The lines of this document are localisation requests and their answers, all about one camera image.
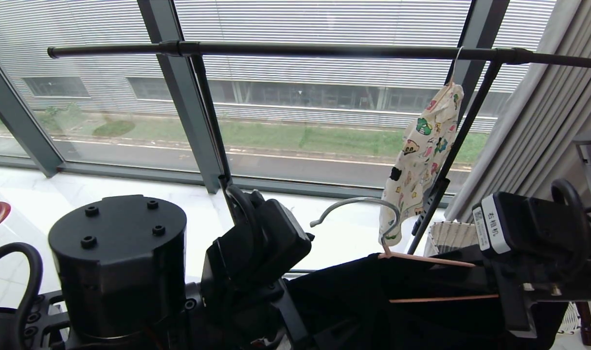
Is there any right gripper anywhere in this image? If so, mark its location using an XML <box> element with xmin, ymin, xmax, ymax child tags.
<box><xmin>485</xmin><ymin>258</ymin><xmax>591</xmax><ymax>339</ymax></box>

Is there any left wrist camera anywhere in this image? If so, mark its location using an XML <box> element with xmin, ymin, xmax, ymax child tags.
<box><xmin>200</xmin><ymin>187</ymin><xmax>315</xmax><ymax>297</ymax></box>

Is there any black clothes rack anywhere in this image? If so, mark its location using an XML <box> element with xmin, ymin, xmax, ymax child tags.
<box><xmin>47</xmin><ymin>40</ymin><xmax>591</xmax><ymax>256</ymax></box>

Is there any beige curtain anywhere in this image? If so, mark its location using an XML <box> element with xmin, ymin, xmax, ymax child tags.
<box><xmin>444</xmin><ymin>0</ymin><xmax>591</xmax><ymax>224</ymax></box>

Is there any pink clothes hanger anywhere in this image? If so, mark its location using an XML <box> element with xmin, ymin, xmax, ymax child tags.
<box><xmin>448</xmin><ymin>46</ymin><xmax>465</xmax><ymax>87</ymax></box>
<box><xmin>310</xmin><ymin>197</ymin><xmax>500</xmax><ymax>304</ymax></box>

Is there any black garment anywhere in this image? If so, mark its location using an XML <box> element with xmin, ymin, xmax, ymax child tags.
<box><xmin>286</xmin><ymin>245</ymin><xmax>568</xmax><ymax>350</ymax></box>

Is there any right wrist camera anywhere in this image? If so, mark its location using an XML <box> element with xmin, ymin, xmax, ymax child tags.
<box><xmin>472</xmin><ymin>191</ymin><xmax>591</xmax><ymax>280</ymax></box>

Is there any cream printed garment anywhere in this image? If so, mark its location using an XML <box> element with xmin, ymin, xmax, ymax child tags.
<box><xmin>378</xmin><ymin>82</ymin><xmax>465</xmax><ymax>246</ymax></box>

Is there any window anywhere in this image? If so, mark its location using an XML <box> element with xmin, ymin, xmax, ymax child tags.
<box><xmin>0</xmin><ymin>0</ymin><xmax>558</xmax><ymax>195</ymax></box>

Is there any white laundry basket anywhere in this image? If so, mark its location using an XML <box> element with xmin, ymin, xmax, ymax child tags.
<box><xmin>423</xmin><ymin>220</ymin><xmax>584</xmax><ymax>336</ymax></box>

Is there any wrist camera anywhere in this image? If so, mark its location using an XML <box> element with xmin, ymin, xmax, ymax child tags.
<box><xmin>472</xmin><ymin>191</ymin><xmax>591</xmax><ymax>280</ymax></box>
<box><xmin>200</xmin><ymin>187</ymin><xmax>315</xmax><ymax>297</ymax></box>

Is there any black cable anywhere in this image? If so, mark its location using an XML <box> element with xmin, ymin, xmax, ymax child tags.
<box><xmin>551</xmin><ymin>178</ymin><xmax>591</xmax><ymax>273</ymax></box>
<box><xmin>0</xmin><ymin>242</ymin><xmax>44</xmax><ymax>350</ymax></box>
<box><xmin>224</xmin><ymin>184</ymin><xmax>267</xmax><ymax>253</ymax></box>

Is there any brown wooden stool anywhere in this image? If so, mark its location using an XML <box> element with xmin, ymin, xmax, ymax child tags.
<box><xmin>574</xmin><ymin>300</ymin><xmax>591</xmax><ymax>347</ymax></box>

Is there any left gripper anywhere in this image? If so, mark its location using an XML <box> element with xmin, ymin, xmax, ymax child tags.
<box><xmin>183</xmin><ymin>280</ymin><xmax>325</xmax><ymax>350</ymax></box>

